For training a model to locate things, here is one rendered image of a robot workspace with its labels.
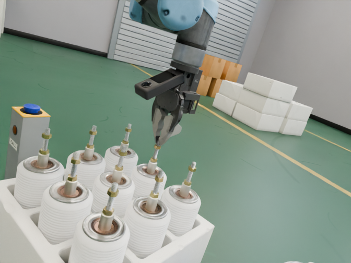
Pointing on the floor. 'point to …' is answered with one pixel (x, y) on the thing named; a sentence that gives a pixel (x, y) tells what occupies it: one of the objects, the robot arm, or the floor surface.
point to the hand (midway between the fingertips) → (158, 140)
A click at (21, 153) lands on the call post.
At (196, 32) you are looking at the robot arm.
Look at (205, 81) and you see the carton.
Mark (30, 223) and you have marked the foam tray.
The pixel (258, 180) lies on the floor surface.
